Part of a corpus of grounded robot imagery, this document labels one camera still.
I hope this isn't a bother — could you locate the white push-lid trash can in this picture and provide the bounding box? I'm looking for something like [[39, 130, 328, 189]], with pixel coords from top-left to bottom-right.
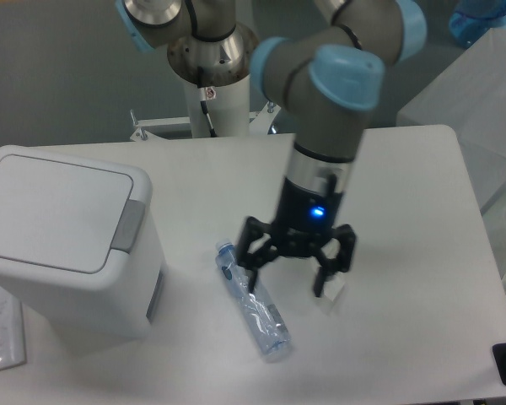
[[0, 145, 165, 338]]

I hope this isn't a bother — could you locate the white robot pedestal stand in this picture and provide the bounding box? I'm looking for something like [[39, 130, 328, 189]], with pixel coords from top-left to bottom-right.
[[130, 77, 295, 142]]

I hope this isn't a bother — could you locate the blue water jug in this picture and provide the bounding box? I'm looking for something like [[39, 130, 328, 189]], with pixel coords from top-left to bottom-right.
[[448, 1, 506, 49]]

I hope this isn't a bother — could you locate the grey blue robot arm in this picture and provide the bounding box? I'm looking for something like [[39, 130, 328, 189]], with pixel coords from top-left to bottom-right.
[[116, 1, 427, 295]]

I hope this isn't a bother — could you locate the black cable on pedestal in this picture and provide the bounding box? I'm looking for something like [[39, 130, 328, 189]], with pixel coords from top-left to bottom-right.
[[196, 66, 218, 138]]

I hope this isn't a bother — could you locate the laminated white paper sheet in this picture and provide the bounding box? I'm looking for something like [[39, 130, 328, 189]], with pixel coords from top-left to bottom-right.
[[0, 287, 27, 371]]

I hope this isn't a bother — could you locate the clear plastic water bottle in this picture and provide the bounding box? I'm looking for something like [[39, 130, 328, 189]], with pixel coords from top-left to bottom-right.
[[215, 239, 292, 363]]

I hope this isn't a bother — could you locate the crumpled white tissue wrapper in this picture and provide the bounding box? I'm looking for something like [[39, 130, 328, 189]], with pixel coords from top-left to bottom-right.
[[315, 244, 347, 316]]

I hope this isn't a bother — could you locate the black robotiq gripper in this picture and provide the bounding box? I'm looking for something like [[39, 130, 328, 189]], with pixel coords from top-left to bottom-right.
[[236, 175, 357, 297]]

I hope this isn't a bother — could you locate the translucent plastic box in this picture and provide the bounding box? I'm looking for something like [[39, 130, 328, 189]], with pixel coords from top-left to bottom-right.
[[396, 29, 506, 292]]

